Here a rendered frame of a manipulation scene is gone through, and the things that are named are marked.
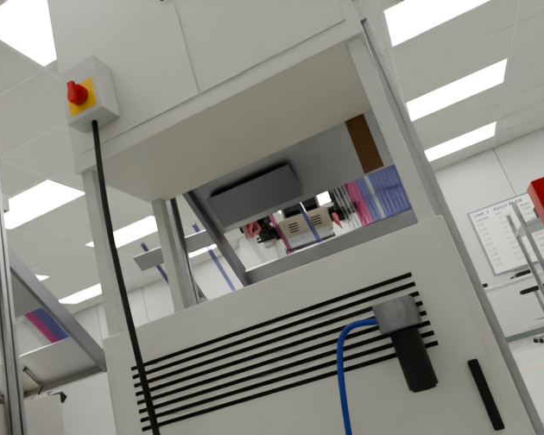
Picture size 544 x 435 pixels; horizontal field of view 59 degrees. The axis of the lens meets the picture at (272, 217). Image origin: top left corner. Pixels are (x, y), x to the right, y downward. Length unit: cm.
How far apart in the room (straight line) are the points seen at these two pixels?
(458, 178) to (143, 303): 655
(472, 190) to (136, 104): 781
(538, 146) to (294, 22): 805
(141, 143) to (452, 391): 77
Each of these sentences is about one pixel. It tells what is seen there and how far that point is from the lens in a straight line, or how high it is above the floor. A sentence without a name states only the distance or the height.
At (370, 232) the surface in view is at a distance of 168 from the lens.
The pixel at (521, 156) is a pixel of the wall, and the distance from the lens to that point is 885.
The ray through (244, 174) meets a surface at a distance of 157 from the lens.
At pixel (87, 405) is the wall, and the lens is 1122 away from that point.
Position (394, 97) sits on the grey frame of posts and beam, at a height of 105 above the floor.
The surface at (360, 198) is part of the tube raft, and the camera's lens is 162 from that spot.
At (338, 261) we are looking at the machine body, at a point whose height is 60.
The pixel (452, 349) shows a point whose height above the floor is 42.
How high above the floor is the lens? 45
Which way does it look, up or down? 18 degrees up
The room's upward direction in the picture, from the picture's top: 17 degrees counter-clockwise
